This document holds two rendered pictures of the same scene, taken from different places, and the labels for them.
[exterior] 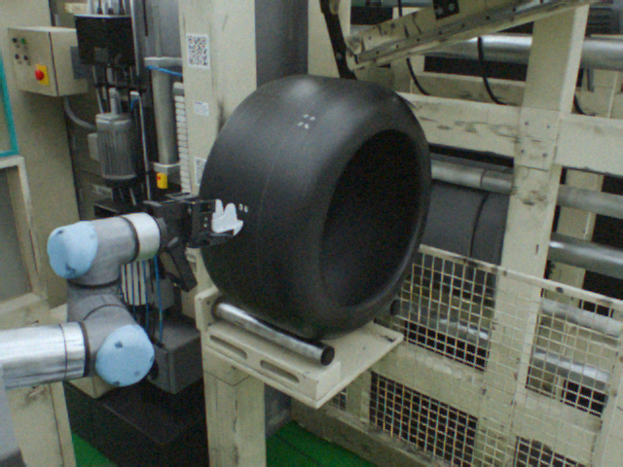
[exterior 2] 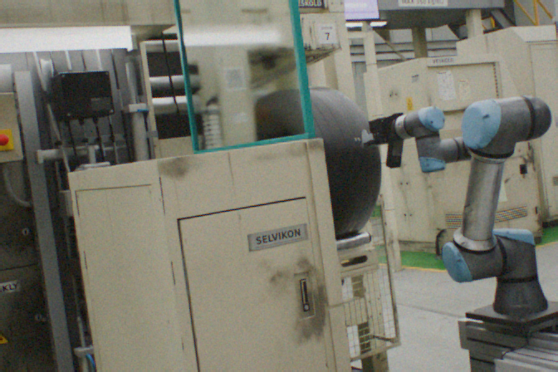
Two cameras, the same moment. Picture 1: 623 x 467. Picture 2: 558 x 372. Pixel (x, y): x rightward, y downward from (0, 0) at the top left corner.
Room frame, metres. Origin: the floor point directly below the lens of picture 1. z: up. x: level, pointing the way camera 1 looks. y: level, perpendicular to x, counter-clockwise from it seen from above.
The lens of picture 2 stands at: (0.53, 2.61, 1.25)
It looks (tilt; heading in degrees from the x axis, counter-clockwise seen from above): 3 degrees down; 289
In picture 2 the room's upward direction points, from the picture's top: 7 degrees counter-clockwise
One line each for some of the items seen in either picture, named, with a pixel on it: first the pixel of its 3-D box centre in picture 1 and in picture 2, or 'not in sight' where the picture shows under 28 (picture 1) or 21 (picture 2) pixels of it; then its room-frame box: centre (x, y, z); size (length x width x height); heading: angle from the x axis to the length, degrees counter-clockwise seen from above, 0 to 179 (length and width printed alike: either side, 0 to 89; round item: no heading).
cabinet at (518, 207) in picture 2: not in sight; (485, 188); (1.00, -5.02, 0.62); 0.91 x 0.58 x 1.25; 48
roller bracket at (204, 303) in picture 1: (255, 286); not in sight; (1.46, 0.17, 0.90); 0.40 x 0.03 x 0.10; 142
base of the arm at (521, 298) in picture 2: not in sight; (518, 291); (0.61, 0.42, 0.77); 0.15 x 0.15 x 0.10
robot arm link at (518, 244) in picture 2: not in sight; (511, 251); (0.62, 0.43, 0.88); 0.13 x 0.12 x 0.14; 34
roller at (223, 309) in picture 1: (270, 330); (330, 246); (1.23, 0.11, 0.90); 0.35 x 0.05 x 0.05; 52
